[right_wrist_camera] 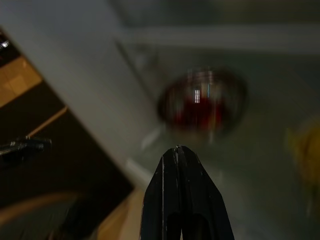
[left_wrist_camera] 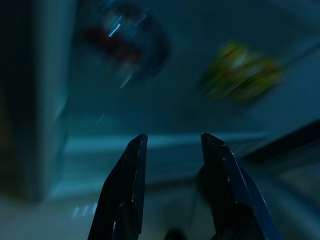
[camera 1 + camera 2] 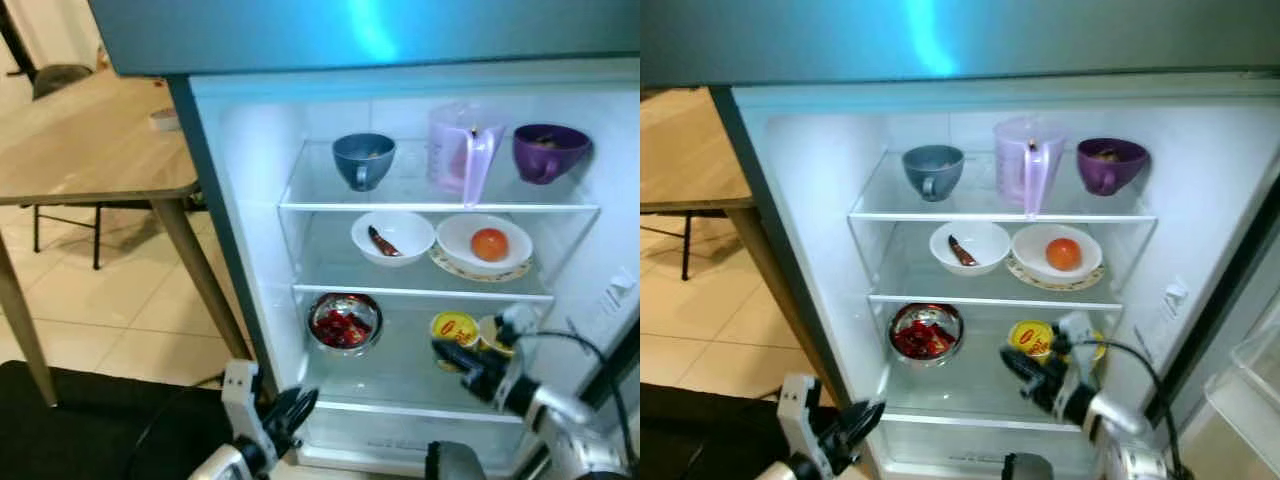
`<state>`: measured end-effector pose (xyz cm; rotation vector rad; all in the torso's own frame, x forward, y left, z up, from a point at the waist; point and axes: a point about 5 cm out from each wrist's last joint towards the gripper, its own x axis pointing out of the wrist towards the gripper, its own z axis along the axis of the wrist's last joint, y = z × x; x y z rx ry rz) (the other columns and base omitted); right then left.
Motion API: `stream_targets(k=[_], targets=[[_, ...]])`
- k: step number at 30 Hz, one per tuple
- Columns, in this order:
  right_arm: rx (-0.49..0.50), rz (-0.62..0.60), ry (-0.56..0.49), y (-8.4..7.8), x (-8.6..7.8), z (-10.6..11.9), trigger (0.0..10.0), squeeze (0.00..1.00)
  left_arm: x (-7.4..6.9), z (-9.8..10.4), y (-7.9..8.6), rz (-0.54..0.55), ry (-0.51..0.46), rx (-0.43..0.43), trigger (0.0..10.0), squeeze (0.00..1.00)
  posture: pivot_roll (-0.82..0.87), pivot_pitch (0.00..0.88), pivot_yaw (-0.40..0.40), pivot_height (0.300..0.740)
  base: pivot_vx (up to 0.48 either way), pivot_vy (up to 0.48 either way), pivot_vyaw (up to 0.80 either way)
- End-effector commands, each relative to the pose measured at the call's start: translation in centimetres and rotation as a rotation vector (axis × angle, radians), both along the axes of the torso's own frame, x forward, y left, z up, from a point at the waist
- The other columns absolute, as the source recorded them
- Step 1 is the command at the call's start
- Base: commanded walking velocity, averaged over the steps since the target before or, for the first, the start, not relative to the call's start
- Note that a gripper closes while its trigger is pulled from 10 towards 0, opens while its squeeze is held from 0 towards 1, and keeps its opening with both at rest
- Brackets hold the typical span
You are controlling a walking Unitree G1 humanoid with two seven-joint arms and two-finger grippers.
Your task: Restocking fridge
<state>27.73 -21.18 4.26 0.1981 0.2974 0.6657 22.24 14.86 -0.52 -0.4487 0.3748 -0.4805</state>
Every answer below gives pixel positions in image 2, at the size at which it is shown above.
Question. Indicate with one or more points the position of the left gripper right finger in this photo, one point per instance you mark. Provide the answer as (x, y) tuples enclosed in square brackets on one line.
[(225, 190)]

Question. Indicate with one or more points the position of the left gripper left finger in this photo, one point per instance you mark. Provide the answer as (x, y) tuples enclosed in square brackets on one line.
[(122, 190)]

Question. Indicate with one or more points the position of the grey fridge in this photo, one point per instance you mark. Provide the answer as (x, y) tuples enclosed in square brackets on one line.
[(175, 120)]

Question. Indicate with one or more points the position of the yellow green food package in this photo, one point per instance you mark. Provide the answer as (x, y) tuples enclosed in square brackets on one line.
[(240, 72)]

